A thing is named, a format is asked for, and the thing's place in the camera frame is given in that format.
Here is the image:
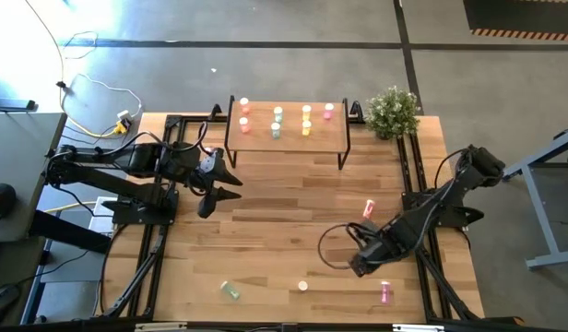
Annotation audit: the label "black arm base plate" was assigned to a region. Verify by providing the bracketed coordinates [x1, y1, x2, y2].
[112, 190, 180, 226]
[401, 191, 486, 228]

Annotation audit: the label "white power strip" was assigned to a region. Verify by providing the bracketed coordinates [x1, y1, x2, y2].
[115, 109, 133, 136]

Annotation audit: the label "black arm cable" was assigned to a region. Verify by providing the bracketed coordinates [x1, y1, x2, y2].
[316, 146, 472, 271]
[57, 120, 209, 160]

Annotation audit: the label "green potted plant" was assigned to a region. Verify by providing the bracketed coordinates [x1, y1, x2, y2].
[364, 85, 422, 141]

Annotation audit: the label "black desk leg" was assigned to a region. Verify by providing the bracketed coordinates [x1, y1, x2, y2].
[30, 209, 112, 255]

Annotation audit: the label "blue-grey metal stand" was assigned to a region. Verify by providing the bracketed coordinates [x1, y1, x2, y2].
[497, 127, 568, 271]

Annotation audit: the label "black object with orange print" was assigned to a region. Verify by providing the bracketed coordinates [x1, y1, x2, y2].
[0, 183, 18, 220]

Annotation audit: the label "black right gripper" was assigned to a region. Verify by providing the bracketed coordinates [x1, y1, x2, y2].
[348, 219, 408, 278]

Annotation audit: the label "grey desk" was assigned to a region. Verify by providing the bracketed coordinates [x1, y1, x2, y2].
[0, 112, 68, 243]

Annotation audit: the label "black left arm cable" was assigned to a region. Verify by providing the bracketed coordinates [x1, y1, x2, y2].
[57, 120, 209, 160]

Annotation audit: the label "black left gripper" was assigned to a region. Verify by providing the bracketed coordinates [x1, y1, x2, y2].
[163, 146, 244, 219]

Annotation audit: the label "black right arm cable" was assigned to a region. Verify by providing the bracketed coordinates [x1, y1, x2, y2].
[316, 146, 472, 271]

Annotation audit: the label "wooden shelf black metal legs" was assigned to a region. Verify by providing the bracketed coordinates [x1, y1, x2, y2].
[223, 94, 352, 172]

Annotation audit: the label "black mat hazard stripe edge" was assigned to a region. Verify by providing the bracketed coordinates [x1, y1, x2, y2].
[462, 0, 568, 42]

